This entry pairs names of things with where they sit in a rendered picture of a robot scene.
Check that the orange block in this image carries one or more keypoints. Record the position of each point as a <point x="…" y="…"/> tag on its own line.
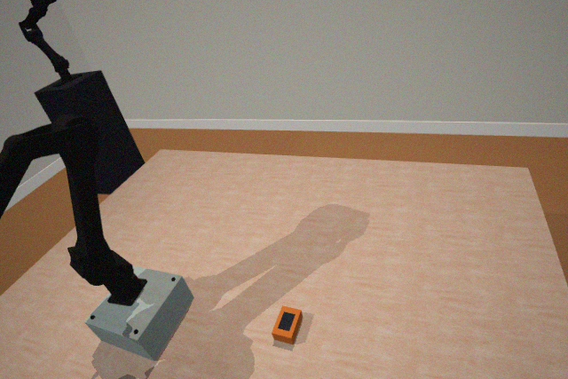
<point x="287" y="325"/>

